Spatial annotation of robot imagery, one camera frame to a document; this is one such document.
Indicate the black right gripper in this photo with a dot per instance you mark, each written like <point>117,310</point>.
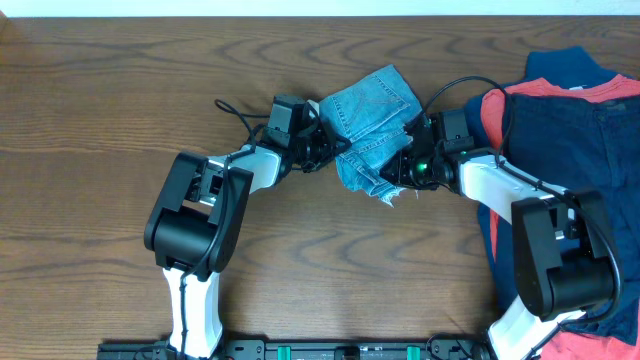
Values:
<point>401,176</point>

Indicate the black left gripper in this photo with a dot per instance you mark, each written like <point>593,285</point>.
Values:
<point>327,141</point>

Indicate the light blue denim jeans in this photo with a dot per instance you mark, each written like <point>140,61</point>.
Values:
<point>371,114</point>

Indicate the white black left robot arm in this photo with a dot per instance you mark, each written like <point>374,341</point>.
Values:
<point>195,223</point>

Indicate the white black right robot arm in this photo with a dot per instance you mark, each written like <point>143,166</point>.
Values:
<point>565,260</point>

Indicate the navy and red t-shirt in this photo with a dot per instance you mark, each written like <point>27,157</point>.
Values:
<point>573,123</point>

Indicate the black rail with green clips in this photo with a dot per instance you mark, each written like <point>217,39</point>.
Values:
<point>350,350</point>

